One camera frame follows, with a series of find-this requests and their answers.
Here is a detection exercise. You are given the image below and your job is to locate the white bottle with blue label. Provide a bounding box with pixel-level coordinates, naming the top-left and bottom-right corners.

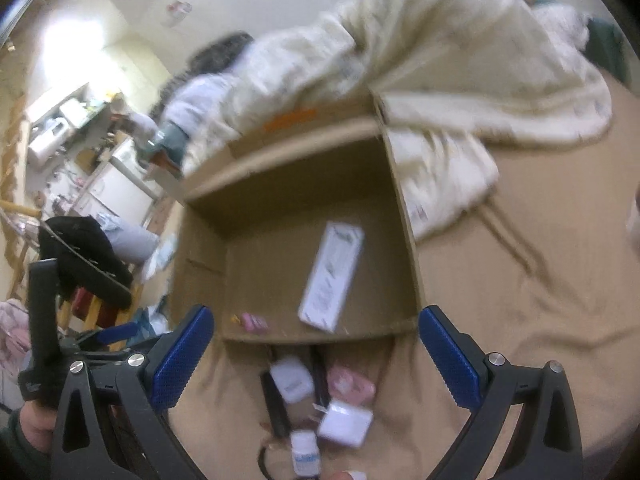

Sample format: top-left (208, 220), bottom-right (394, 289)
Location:
top-left (290, 430), bottom-right (321, 478)

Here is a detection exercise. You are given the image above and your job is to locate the black cable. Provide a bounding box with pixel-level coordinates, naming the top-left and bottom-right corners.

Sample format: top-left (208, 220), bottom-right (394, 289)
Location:
top-left (256, 442), bottom-right (281, 480)

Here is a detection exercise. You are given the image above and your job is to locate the pink patterned cloth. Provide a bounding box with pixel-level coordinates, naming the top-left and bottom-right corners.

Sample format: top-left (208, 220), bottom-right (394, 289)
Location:
top-left (0, 300), bottom-right (33, 376)

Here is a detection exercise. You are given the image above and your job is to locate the white square case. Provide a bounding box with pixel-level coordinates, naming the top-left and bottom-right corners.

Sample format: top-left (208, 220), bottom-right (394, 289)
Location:
top-left (317, 400), bottom-right (374, 448)

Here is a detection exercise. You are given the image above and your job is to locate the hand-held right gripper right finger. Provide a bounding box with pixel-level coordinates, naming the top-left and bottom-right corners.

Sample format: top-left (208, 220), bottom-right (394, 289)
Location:
top-left (417, 305), bottom-right (585, 480)

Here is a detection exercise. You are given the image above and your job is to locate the grey furry pillow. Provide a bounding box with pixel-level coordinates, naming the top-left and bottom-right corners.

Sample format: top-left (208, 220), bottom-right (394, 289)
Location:
top-left (160, 31), bottom-right (256, 111)

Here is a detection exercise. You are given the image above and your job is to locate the white cabinet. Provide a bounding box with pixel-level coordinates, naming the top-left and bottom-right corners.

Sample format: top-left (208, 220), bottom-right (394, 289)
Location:
top-left (70, 137), bottom-right (161, 226)

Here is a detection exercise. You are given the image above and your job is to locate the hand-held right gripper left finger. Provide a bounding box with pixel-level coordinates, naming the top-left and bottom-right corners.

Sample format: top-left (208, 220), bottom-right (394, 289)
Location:
top-left (50, 304), bottom-right (216, 480)

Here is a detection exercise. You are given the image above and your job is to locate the black cloth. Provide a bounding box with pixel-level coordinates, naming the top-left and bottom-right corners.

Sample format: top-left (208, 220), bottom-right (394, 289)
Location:
top-left (39, 216), bottom-right (135, 308)

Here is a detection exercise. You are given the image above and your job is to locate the light blue pillow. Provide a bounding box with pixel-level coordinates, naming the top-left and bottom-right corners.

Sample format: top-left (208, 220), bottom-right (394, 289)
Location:
top-left (162, 72), bottom-right (241, 136)

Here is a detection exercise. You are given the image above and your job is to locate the white appliance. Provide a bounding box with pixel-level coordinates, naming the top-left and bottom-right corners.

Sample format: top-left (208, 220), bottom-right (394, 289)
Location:
top-left (27, 117), bottom-right (71, 166)

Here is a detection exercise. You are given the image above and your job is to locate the pink rounded case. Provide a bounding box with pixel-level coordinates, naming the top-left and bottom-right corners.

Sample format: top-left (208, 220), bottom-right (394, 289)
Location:
top-left (327, 365), bottom-right (376, 405)

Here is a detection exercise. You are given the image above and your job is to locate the person's left hand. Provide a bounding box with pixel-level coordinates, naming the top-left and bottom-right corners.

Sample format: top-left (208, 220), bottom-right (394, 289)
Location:
top-left (9, 402), bottom-right (57, 461)

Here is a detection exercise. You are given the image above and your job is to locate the cardboard box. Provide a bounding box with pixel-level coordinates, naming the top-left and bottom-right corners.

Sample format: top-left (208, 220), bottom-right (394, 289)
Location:
top-left (167, 92), bottom-right (426, 346)

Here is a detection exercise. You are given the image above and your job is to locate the white patterned pillow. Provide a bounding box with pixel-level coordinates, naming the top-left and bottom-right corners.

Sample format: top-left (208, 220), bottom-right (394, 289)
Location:
top-left (530, 2), bottom-right (591, 51)

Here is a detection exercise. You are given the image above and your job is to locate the light blue garment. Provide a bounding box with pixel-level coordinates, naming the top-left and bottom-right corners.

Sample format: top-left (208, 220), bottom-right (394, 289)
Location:
top-left (97, 215), bottom-right (161, 263)

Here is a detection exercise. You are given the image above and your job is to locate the cream printed duvet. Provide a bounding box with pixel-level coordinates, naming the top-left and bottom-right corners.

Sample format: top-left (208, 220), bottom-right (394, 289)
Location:
top-left (180, 0), bottom-right (613, 241)

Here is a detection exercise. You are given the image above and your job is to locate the teal cloth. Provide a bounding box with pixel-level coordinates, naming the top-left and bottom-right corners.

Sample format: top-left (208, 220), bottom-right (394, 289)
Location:
top-left (137, 122), bottom-right (191, 168)

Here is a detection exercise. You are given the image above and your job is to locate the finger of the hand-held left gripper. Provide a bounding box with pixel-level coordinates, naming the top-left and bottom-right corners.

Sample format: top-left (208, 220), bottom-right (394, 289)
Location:
top-left (60, 321), bottom-right (141, 356)

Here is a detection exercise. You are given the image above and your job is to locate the wooden chair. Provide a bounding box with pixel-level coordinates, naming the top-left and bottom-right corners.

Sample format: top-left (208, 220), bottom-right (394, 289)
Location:
top-left (0, 200), bottom-right (146, 353)

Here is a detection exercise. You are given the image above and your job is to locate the white remote control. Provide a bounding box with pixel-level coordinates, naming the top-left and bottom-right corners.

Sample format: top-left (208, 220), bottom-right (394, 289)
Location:
top-left (297, 220), bottom-right (365, 333)

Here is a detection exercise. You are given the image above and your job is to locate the small pink toy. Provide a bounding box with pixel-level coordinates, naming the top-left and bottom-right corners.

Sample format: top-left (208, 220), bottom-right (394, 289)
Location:
top-left (241, 312), bottom-right (269, 335)

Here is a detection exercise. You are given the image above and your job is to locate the white charger plug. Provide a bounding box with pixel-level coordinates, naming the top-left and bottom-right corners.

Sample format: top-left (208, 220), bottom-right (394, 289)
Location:
top-left (270, 357), bottom-right (315, 403)

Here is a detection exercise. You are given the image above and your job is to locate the plain black bar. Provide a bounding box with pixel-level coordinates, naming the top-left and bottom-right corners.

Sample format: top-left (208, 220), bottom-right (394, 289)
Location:
top-left (260, 370), bottom-right (292, 438)

